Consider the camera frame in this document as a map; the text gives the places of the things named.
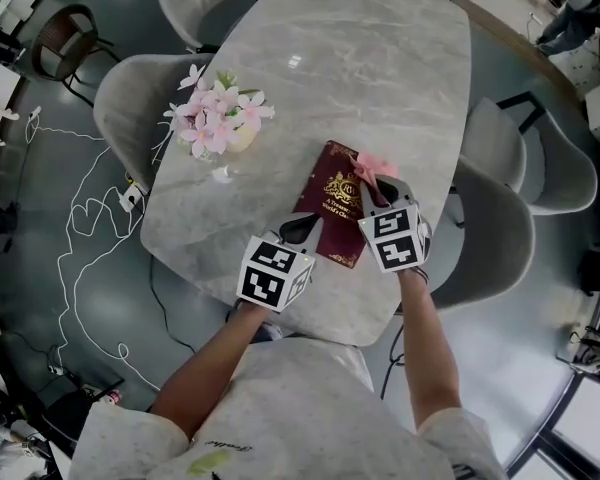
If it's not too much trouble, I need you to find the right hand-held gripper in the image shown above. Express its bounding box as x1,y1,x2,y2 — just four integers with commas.
358,177,434,274

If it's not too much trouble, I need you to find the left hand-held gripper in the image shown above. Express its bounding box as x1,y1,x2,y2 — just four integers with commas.
236,213,327,314

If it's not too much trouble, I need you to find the pink cloth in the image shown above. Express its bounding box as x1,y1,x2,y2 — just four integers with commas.
349,152,400,207

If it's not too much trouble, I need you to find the dark red hardcover book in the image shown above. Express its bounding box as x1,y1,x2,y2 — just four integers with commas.
292,140,381,270

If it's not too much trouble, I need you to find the person's right forearm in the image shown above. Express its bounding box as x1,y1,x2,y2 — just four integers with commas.
397,267,464,437

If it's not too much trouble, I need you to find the person's left forearm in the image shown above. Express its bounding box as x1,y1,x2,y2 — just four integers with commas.
149,301,269,442

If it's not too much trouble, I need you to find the grey upholstered chair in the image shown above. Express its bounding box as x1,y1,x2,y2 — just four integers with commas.
158,0,261,52
93,53,216,194
429,156,536,312
457,96,599,218

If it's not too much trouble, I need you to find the cream pot with pink flowers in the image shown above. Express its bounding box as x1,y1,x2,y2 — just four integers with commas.
162,62,277,165

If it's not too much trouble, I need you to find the white power strip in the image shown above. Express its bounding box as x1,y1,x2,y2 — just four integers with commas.
118,182,146,213

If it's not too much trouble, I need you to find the person's white speckled t-shirt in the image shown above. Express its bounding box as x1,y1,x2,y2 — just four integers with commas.
69,336,506,480

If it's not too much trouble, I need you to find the brown wicker chair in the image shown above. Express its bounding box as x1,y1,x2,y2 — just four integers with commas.
31,3,121,107

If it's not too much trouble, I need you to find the black cable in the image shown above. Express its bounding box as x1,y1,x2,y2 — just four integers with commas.
379,312,406,399
147,255,196,352

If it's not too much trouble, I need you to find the long white cable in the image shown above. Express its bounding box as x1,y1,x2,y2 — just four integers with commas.
54,145,164,394

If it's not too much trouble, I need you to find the white charger with cable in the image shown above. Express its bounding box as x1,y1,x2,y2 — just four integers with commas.
25,106,44,144

